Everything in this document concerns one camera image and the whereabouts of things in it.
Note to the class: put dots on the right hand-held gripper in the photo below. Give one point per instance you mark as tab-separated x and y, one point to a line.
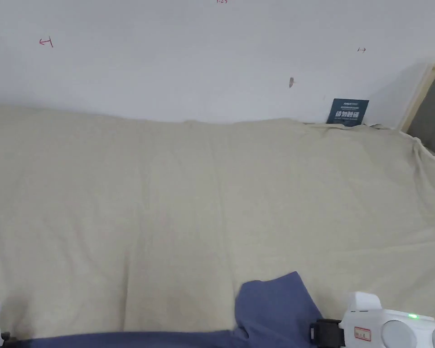
384	326

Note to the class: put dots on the dark blue shirt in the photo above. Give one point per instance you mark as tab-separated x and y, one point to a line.
275	308

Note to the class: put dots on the bed with beige sheet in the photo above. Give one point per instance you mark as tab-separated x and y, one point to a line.
166	203

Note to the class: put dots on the dark blue sign card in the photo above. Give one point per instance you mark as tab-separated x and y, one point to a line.
347	112

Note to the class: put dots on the grey padded headboard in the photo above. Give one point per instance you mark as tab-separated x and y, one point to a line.
433	108

